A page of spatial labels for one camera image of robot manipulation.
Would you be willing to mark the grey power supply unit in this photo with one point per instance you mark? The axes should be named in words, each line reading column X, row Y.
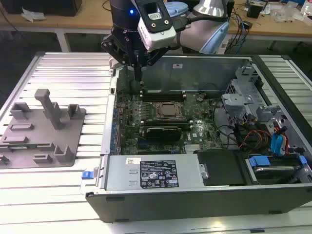
column 122, row 175

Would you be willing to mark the metal drive cage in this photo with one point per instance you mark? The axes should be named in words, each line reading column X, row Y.
column 239, row 97

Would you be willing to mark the open black PC case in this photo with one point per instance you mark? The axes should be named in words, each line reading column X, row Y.
column 195, row 204

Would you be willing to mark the wooden desk white frame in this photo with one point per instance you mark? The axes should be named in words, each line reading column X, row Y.
column 73, row 22

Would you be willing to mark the blue case latch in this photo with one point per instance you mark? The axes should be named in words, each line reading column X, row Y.
column 87, row 176

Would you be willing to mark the silver CPU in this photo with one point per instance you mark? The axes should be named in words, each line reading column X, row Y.
column 169, row 110

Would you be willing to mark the grey parts rack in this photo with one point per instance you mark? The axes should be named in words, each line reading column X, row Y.
column 48, row 146

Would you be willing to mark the crumpled white paper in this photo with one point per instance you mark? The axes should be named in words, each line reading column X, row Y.
column 33, row 14

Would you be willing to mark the red white box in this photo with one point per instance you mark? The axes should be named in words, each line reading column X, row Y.
column 307, row 13

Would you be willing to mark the black plastic shroud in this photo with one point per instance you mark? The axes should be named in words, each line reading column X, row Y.
column 219, row 168

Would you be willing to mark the silver coin battery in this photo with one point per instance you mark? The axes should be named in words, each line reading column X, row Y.
column 200, row 98

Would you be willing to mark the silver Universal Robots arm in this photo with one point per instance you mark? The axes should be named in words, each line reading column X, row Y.
column 195, row 31

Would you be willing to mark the grey case corner bracket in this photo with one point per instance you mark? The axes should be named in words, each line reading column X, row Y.
column 113, row 64

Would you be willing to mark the silver finned heatsink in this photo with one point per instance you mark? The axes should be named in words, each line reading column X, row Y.
column 193, row 148

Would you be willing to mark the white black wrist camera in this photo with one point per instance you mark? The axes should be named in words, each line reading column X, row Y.
column 158, row 36

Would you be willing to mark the tall black speaker box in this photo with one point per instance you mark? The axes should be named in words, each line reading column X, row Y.
column 230, row 7

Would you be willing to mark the large black box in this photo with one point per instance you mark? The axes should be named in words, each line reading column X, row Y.
column 44, row 7

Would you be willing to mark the white sticker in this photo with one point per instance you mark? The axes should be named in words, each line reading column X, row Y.
column 177, row 66

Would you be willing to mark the hard disk in blue carrier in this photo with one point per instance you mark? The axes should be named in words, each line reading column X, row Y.
column 258, row 162

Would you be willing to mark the RAM slot black latches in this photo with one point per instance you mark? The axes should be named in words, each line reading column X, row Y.
column 165, row 119
column 162, row 94
column 162, row 100

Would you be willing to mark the green motherboard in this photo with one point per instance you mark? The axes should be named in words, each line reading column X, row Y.
column 202, row 126

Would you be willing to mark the clear plastic bags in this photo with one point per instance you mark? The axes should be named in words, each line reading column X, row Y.
column 285, row 13

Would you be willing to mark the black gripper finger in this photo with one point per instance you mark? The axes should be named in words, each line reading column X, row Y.
column 112, row 46
column 156, row 57

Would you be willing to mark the small black cube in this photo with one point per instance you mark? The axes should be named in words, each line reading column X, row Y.
column 254, row 11

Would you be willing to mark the RAM slot white latches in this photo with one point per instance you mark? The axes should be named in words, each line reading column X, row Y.
column 162, row 97
column 162, row 91
column 168, row 121

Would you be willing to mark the CPU socket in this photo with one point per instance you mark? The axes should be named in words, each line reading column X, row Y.
column 181, row 117

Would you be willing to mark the black power adapter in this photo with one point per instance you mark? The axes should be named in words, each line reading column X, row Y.
column 247, row 25

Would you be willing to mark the black graphics card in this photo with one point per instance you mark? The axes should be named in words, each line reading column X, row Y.
column 163, row 134

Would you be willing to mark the blue slot retention clip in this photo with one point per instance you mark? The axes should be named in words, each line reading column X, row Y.
column 142, row 140

